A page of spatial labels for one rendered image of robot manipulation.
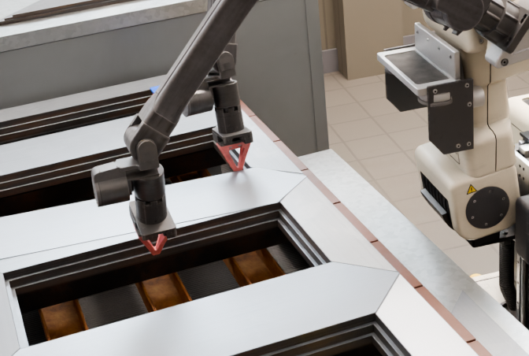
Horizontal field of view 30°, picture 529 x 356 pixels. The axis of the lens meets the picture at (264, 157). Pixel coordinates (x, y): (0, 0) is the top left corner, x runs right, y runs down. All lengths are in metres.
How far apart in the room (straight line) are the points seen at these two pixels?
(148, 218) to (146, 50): 1.04
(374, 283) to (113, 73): 1.28
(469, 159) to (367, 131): 2.25
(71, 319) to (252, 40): 1.12
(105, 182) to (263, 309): 0.36
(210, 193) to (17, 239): 0.40
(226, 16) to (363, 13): 3.20
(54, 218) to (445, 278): 0.81
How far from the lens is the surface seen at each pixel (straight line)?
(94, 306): 2.36
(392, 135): 4.34
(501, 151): 2.20
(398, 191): 3.87
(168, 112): 1.73
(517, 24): 1.93
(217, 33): 1.73
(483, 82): 2.15
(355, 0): 4.87
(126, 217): 2.03
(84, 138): 2.45
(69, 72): 2.76
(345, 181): 2.47
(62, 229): 2.04
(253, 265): 2.16
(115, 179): 1.76
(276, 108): 2.96
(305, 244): 1.89
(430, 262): 2.13
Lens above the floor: 1.80
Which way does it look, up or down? 25 degrees down
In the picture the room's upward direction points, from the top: 6 degrees counter-clockwise
